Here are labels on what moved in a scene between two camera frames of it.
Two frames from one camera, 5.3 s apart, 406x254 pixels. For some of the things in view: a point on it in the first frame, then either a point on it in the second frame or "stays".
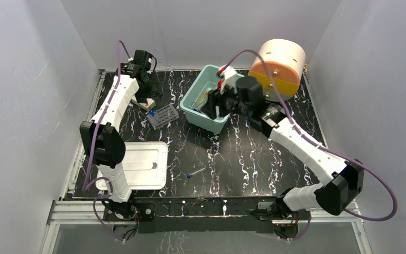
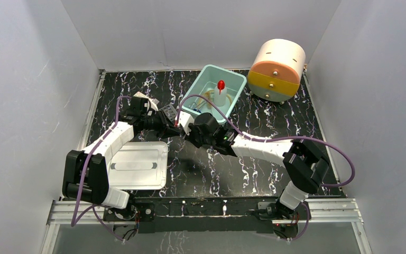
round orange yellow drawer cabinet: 278,65 stays
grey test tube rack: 163,116 stays
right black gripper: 215,98 → 192,127
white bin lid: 145,166 stays
